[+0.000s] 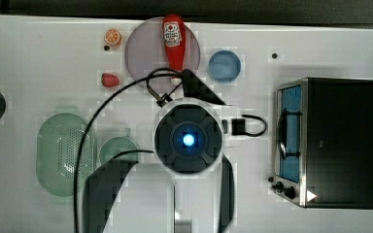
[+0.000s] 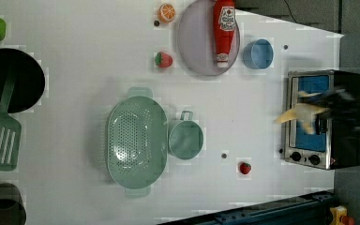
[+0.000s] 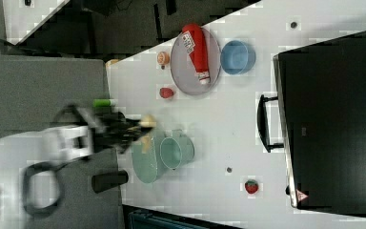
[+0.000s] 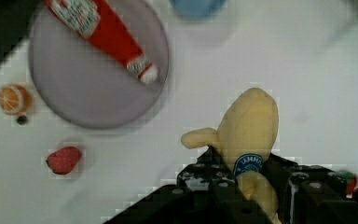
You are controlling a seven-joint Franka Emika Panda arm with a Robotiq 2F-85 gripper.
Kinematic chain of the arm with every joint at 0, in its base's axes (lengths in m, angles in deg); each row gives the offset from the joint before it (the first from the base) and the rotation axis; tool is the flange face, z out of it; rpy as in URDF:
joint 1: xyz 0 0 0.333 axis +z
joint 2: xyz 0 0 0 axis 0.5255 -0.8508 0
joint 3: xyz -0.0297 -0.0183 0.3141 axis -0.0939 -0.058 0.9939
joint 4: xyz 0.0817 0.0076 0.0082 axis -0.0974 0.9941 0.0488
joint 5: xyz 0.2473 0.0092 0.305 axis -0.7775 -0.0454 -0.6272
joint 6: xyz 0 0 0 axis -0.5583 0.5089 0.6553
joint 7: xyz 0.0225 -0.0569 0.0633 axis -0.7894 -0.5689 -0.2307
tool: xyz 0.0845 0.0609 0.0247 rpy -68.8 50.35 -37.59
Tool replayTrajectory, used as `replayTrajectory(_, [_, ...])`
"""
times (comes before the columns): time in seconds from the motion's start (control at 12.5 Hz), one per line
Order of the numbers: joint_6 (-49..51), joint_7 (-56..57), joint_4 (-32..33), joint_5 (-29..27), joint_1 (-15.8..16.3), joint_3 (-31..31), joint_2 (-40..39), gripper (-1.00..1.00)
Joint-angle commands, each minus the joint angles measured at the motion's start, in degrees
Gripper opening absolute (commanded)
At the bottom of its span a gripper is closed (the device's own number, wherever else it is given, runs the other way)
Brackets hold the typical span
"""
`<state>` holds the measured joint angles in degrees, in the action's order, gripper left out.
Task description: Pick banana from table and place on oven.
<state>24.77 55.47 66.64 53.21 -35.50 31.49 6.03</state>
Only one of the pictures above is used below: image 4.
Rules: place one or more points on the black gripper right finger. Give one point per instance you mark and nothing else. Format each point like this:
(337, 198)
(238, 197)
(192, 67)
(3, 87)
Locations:
(286, 177)

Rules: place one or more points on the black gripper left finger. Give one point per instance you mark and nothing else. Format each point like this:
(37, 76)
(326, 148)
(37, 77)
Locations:
(209, 174)

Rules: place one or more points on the yellow plush banana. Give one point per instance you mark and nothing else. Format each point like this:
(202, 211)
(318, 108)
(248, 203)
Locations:
(244, 140)

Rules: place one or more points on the red tomato toy green top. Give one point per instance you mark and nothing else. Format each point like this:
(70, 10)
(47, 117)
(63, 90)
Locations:
(351, 179)

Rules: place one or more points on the red strawberry toy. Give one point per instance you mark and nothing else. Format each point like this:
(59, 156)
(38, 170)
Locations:
(64, 160)

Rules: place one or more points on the grey round plate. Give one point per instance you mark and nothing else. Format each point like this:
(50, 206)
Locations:
(83, 85)

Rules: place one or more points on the blue bowl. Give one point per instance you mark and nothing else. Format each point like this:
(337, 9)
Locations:
(197, 8)

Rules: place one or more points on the red ketchup bottle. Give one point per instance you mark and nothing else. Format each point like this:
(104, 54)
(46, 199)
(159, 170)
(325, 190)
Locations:
(97, 23)

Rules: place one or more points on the orange slice toy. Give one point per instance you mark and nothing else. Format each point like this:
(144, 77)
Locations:
(14, 99)

